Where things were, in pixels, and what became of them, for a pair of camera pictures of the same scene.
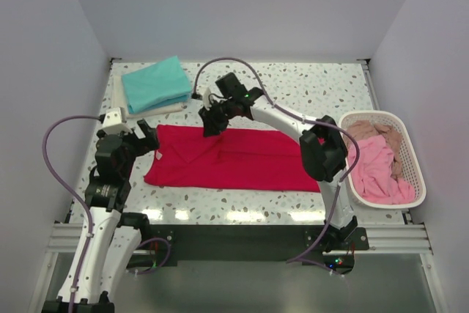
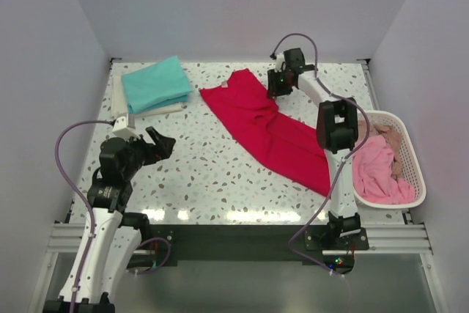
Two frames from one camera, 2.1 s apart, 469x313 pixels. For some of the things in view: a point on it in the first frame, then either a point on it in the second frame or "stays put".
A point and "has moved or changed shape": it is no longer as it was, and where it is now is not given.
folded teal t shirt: x=163 y=83 stays put
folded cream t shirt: x=119 y=100 stays put
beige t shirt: x=365 y=130 stays put
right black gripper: x=212 y=125 → x=273 y=89
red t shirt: x=237 y=159 has moved or changed shape
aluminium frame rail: x=384 y=238 stays put
